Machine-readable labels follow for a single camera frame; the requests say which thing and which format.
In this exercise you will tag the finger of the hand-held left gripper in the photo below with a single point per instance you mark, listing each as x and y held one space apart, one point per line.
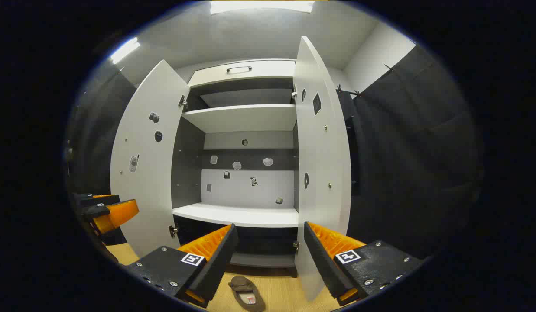
118 214
99 200

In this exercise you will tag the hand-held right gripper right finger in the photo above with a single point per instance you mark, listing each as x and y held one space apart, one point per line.
322 260

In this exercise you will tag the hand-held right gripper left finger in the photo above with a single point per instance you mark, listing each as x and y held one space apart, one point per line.
218 260

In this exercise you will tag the white shoe cabinet door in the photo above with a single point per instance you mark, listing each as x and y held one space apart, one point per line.
322 173
142 195

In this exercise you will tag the brown fuzzy shoe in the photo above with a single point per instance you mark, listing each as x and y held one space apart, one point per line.
246 294

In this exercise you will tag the white shoe cabinet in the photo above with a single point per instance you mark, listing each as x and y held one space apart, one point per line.
242 117

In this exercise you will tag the white cabinet drawer front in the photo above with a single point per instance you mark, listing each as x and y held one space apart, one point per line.
268 69

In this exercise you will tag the black backdrop cloth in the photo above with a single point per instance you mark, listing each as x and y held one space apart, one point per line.
415 151

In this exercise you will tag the ceiling light panel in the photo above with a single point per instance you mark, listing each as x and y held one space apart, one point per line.
125 50
261 6

